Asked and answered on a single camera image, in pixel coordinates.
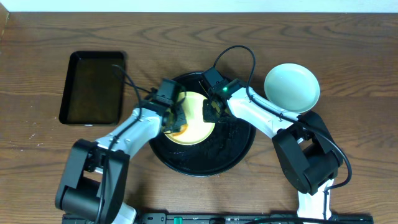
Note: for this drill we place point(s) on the round black tray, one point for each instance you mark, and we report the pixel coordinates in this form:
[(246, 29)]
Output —
[(221, 150)]

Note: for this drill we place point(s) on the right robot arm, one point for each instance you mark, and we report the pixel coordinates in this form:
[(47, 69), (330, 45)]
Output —
[(306, 152)]

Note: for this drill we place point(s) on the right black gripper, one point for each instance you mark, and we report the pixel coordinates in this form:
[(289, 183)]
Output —
[(211, 109)]

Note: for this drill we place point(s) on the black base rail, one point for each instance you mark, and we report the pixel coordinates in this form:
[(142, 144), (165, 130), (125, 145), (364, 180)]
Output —
[(163, 218)]

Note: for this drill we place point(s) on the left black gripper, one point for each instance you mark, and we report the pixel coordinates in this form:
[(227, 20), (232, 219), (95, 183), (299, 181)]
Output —
[(176, 116)]

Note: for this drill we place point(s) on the black rectangular water basin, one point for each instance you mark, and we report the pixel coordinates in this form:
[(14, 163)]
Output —
[(93, 91)]

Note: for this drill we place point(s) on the light blue plate with stain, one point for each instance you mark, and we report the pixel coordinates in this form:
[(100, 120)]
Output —
[(292, 87)]

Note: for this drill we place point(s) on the yellow plate with stain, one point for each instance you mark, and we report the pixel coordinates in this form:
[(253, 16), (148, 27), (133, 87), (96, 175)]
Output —
[(197, 130)]

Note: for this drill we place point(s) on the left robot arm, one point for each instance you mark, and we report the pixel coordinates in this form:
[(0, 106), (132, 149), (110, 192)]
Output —
[(93, 183)]

